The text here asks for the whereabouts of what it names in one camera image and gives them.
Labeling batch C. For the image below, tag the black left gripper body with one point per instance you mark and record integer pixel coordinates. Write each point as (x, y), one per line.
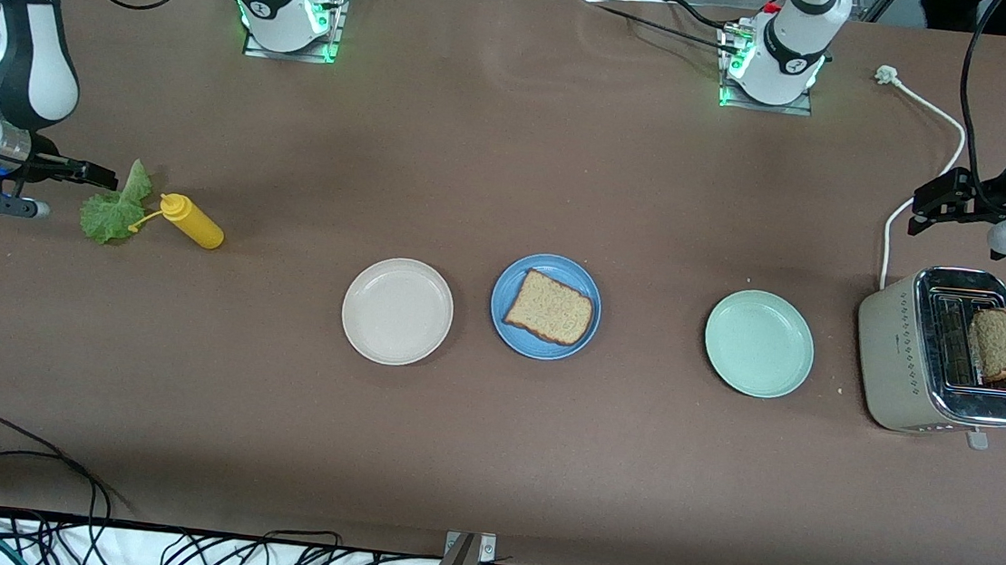
(987, 198)

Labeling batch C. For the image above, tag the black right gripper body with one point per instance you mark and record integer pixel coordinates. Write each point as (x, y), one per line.
(42, 165)

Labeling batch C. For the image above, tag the green lettuce leaf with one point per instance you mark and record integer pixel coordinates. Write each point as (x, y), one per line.
(113, 212)

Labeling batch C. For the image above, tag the yellow mustard squeeze bottle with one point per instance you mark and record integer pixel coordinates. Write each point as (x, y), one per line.
(194, 224)

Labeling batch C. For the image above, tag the brown bread slice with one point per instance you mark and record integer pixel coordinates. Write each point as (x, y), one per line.
(998, 344)
(551, 309)

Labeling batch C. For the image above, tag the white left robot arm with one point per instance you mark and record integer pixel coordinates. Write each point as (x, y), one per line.
(792, 48)

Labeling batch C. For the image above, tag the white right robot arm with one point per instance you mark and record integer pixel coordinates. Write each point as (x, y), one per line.
(22, 49)

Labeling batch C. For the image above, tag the green round plate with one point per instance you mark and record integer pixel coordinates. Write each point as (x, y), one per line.
(759, 343)

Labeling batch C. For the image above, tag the beige round plate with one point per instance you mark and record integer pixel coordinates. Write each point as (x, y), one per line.
(397, 312)

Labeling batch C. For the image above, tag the blue round plate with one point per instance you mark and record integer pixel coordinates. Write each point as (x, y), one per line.
(542, 351)

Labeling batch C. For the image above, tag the beige chrome toaster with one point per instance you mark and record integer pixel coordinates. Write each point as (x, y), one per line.
(893, 353)

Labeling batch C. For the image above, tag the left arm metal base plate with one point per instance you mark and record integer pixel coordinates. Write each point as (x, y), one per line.
(760, 107)

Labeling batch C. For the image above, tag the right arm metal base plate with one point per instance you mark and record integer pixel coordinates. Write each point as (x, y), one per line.
(339, 31)

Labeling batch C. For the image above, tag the small metal bracket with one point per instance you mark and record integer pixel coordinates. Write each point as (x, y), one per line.
(487, 547)

